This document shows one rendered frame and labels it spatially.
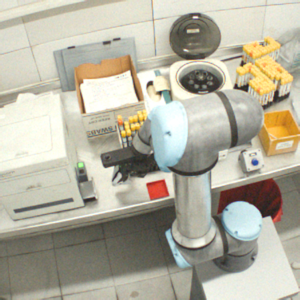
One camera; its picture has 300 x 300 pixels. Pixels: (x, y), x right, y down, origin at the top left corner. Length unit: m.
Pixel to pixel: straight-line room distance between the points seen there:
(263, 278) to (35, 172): 0.77
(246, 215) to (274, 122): 0.61
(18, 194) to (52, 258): 1.07
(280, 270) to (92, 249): 1.32
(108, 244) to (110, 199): 0.92
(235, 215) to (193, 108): 0.43
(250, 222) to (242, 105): 0.42
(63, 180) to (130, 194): 0.27
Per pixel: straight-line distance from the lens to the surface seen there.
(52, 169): 1.27
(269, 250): 1.34
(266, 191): 2.11
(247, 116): 0.80
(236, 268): 1.28
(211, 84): 1.66
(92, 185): 1.47
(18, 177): 1.30
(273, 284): 1.30
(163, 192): 1.47
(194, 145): 0.77
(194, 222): 0.99
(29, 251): 2.46
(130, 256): 2.32
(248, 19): 1.90
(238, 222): 1.11
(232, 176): 1.52
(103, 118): 1.57
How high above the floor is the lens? 2.13
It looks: 53 degrees down
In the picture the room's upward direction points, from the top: 5 degrees counter-clockwise
